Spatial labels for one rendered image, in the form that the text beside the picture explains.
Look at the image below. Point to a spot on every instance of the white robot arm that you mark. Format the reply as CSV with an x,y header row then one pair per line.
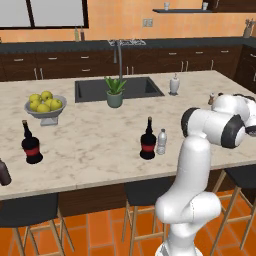
x,y
191,186

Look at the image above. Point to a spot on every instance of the black glass bottle red label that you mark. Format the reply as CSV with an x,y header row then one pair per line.
x,y
31,146
148,142

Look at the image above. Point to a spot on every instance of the clear plastic water bottle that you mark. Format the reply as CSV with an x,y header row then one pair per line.
x,y
161,142

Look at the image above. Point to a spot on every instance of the green plant in grey pot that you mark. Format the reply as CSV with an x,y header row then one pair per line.
x,y
115,94

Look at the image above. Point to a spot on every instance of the dark sink basin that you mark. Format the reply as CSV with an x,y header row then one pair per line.
x,y
116,88

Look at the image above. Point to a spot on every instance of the white soap dispenser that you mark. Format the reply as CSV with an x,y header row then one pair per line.
x,y
174,84

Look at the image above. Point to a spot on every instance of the black seat wooden stool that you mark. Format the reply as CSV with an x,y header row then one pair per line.
x,y
30,213
146,193
238,200

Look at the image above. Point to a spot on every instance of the dark wooden cupboard run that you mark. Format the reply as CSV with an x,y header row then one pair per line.
x,y
100,63

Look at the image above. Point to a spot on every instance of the grey sink tap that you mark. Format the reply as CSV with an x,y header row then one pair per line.
x,y
119,56

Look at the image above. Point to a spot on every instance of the yellow-green apple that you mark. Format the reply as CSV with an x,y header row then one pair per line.
x,y
34,98
46,95
33,105
43,108
56,104

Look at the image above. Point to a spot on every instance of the grey fruit bowl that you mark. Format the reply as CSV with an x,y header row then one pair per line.
x,y
46,113

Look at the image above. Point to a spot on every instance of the white dish rack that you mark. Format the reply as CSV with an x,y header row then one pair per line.
x,y
128,42

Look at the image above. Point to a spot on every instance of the small brown pepper shaker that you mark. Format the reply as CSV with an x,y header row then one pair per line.
x,y
211,98

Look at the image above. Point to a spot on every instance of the dark sauce bottle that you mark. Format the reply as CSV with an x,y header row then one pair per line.
x,y
82,34

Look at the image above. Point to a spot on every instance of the pale oil bottle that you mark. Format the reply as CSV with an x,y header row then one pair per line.
x,y
76,35

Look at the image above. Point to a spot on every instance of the white cup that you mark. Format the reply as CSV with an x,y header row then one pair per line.
x,y
166,5
205,5

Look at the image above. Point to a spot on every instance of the dark brown bottle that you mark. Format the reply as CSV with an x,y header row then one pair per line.
x,y
4,173

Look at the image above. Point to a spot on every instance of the dark framed window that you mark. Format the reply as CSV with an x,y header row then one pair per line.
x,y
43,13

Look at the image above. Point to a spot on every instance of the grey utensil pot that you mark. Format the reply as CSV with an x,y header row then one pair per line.
x,y
247,30

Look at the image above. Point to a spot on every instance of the grey wall socket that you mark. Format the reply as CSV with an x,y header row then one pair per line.
x,y
147,22

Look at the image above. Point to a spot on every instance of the dark wall shelf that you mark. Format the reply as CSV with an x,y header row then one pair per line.
x,y
183,10

